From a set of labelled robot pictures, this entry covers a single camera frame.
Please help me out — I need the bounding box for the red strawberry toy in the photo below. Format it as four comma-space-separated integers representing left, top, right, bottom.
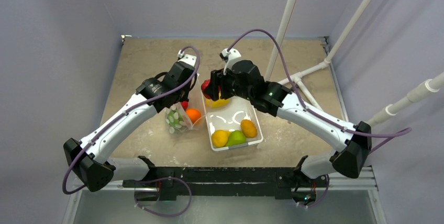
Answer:
201, 80, 212, 100

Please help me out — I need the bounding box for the red apple toy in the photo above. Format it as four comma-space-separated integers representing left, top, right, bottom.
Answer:
180, 101, 188, 110

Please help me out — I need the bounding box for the orange toy fruit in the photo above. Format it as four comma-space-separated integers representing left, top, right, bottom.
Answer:
185, 108, 202, 124

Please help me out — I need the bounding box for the clear zip top bag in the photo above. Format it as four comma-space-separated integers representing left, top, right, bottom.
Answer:
165, 74, 206, 135

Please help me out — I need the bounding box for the green striped melon toy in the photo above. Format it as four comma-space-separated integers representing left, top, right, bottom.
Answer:
165, 109, 187, 134

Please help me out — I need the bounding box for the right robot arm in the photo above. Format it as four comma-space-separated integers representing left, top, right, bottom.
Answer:
203, 60, 371, 186

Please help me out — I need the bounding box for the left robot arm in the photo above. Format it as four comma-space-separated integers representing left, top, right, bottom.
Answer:
63, 56, 199, 192

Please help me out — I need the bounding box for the yellow mango toy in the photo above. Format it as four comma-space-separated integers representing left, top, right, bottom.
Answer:
205, 98, 230, 108

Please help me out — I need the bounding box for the white plastic basket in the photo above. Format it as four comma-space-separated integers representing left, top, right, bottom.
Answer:
202, 96, 264, 152

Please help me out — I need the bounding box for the orange-yellow potato toy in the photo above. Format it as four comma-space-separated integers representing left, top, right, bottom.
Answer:
240, 119, 258, 138

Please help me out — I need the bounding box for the yellow pear toy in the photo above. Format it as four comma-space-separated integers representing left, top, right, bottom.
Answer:
211, 130, 231, 148

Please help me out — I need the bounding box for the white jointed pipe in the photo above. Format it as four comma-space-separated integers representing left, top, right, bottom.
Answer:
366, 72, 443, 127

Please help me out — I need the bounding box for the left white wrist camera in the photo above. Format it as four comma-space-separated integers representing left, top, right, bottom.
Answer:
177, 52, 197, 68

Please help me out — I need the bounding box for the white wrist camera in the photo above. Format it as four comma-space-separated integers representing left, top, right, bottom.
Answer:
220, 48, 242, 75
177, 52, 197, 68

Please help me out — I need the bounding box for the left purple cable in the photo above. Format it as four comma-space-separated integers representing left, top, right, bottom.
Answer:
61, 46, 201, 195

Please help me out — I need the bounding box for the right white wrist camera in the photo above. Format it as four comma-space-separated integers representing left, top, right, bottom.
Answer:
220, 48, 242, 75

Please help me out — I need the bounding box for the white pipe frame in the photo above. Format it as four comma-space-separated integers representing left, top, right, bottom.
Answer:
263, 0, 391, 110

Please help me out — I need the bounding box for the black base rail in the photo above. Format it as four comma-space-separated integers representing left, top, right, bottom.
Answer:
123, 166, 327, 201

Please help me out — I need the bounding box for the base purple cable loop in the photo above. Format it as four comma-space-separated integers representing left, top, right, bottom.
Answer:
134, 176, 194, 219

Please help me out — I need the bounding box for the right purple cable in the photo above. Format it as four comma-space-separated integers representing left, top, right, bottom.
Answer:
227, 29, 413, 155

